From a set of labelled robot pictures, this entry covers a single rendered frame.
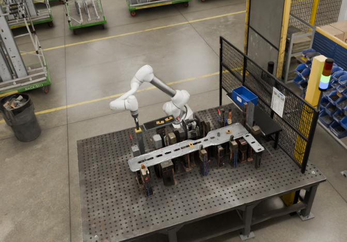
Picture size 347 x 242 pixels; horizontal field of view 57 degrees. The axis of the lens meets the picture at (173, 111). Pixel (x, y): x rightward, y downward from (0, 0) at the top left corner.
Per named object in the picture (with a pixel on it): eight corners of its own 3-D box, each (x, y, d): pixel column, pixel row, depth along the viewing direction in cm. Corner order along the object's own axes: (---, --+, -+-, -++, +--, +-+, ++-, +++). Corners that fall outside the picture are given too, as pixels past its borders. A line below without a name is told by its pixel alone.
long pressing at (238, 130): (132, 174, 328) (131, 173, 327) (126, 160, 345) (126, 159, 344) (250, 133, 362) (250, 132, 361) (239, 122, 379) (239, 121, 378)
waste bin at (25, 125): (12, 148, 524) (-6, 114, 480) (16, 128, 566) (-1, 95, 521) (44, 141, 533) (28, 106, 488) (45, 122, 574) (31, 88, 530)
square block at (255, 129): (252, 154, 376) (255, 130, 354) (249, 149, 382) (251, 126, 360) (258, 151, 378) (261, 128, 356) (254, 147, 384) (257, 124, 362)
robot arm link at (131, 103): (138, 105, 344) (126, 106, 344) (136, 93, 335) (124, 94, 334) (138, 111, 335) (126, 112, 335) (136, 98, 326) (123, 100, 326)
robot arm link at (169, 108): (170, 113, 431) (158, 106, 418) (179, 103, 425) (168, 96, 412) (174, 121, 419) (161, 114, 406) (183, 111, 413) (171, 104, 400)
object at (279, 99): (282, 118, 353) (285, 96, 334) (270, 108, 370) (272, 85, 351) (283, 118, 354) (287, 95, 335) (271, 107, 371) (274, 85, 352)
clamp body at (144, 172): (146, 199, 337) (141, 177, 315) (142, 189, 348) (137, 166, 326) (156, 196, 340) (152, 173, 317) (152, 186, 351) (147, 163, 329)
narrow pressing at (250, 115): (251, 129, 366) (254, 105, 345) (246, 123, 375) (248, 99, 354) (252, 128, 366) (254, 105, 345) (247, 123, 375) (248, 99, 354)
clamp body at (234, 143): (231, 168, 361) (232, 146, 340) (226, 162, 370) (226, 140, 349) (238, 166, 363) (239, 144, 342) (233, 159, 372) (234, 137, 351)
